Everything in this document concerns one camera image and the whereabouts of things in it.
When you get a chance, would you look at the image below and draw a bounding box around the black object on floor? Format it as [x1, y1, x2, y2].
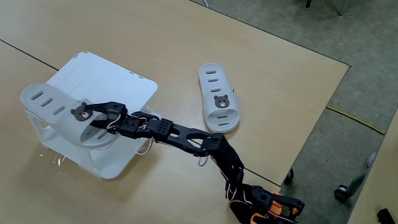
[376, 208, 396, 224]

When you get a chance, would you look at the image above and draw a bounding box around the grey chair leg with caster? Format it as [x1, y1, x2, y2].
[334, 151, 379, 203]

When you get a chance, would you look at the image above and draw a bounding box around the black table caster wheel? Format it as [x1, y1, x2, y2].
[283, 167, 295, 185]

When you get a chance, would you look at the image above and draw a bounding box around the yellow floor cable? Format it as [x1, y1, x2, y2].
[326, 105, 386, 136]

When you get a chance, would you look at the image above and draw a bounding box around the white two-tier plastic box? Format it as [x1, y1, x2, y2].
[24, 51, 162, 180]

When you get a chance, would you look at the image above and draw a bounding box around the white bear slipper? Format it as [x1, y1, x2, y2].
[198, 63, 241, 134]
[20, 82, 121, 150]

